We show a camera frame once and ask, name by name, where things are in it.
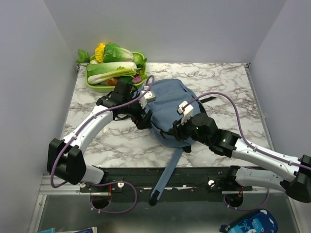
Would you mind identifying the green lettuce head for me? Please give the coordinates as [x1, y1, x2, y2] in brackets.
[103, 42, 134, 63]

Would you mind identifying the yellow flower vegetable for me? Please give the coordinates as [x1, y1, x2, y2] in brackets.
[95, 43, 105, 63]

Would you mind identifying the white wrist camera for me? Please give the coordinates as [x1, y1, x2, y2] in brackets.
[139, 91, 156, 109]
[177, 101, 194, 125]

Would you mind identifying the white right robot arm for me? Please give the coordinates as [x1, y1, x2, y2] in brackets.
[169, 113, 311, 203]

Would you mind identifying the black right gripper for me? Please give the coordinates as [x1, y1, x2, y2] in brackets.
[168, 112, 210, 146]

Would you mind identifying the blue fabric backpack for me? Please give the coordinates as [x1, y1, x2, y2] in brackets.
[144, 79, 196, 206]

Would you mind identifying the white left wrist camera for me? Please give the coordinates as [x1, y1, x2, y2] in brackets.
[139, 91, 156, 109]

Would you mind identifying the blue shark pencil case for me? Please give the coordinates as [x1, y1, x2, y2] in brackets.
[219, 209, 278, 233]

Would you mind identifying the green plastic vegetable tray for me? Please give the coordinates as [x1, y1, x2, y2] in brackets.
[85, 52, 147, 93]

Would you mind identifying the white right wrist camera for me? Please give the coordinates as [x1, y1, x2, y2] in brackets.
[177, 101, 194, 125]

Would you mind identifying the aluminium mounting rail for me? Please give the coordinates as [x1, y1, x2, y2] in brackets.
[38, 172, 297, 196]

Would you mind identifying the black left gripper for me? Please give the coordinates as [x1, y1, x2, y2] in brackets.
[122, 94, 153, 130]

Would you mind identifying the purple onion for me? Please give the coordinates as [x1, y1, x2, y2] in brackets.
[132, 74, 142, 84]

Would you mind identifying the white napa cabbage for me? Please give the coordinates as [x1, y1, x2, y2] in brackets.
[86, 62, 137, 73]

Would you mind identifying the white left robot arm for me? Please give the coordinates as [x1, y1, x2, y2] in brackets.
[47, 81, 154, 192]

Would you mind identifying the brown mushroom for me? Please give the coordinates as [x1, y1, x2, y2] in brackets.
[105, 78, 119, 86]

